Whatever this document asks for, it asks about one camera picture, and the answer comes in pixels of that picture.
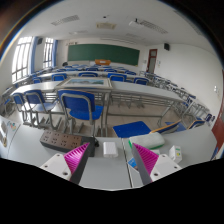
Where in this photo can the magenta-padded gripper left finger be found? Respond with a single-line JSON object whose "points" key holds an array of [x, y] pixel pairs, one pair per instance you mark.
{"points": [[55, 165]]}

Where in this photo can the green chalkboard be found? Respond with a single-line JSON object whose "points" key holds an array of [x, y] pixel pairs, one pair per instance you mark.
{"points": [[103, 54]]}

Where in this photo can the narrow window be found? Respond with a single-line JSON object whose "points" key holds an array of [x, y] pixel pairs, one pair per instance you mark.
{"points": [[47, 52]]}

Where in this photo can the ceiling air conditioner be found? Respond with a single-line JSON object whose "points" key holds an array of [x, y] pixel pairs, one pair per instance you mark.
{"points": [[106, 25]]}

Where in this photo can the blue metal-frame chair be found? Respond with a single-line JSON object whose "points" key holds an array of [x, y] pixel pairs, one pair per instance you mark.
{"points": [[80, 105], [17, 99], [35, 97]]}

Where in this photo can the ceiling light panel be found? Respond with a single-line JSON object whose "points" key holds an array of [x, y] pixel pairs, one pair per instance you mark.
{"points": [[65, 20], [150, 26]]}

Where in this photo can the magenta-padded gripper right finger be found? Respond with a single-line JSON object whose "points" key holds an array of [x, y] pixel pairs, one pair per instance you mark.
{"points": [[165, 166]]}

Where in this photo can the blue chair with wooden edge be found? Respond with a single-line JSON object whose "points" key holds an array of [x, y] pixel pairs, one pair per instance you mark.
{"points": [[191, 124]]}

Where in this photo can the blue curtain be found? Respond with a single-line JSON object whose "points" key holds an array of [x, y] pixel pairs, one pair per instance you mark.
{"points": [[55, 53], [34, 55]]}

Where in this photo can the large window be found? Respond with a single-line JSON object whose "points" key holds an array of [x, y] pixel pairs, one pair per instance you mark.
{"points": [[20, 60]]}

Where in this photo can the blue chair seat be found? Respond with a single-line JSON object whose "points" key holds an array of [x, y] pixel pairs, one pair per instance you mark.
{"points": [[131, 129]]}

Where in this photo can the colourful stickers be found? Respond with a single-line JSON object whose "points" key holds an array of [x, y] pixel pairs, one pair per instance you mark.
{"points": [[11, 126]]}

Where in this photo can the long grey classroom desk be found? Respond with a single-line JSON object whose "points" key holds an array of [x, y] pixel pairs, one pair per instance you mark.
{"points": [[146, 91]]}

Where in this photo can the orange lectern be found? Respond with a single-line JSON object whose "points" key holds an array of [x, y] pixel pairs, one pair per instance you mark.
{"points": [[102, 62]]}

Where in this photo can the brown power strip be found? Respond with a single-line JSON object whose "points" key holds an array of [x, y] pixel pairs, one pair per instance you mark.
{"points": [[63, 139]]}

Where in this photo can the framed picture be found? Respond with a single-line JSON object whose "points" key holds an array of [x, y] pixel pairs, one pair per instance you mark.
{"points": [[85, 82]]}

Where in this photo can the white box with green print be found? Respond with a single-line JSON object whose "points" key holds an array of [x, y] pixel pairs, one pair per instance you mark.
{"points": [[175, 154]]}

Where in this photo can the brown door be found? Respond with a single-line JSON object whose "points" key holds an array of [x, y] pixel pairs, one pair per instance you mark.
{"points": [[152, 61]]}

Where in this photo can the black wall speaker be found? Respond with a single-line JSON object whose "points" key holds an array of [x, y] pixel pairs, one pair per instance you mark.
{"points": [[167, 46], [39, 41]]}

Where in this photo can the group of blue chairs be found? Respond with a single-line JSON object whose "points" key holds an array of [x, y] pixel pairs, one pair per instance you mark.
{"points": [[96, 74]]}

